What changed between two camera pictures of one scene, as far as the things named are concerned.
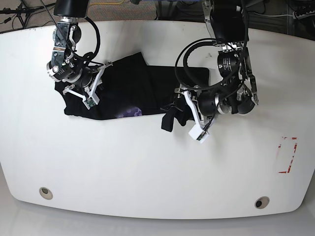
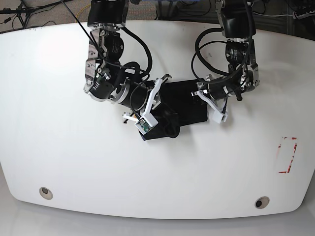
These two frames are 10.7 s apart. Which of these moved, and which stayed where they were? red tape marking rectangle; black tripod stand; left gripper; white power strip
Moved: left gripper
Stayed: white power strip; black tripod stand; red tape marking rectangle
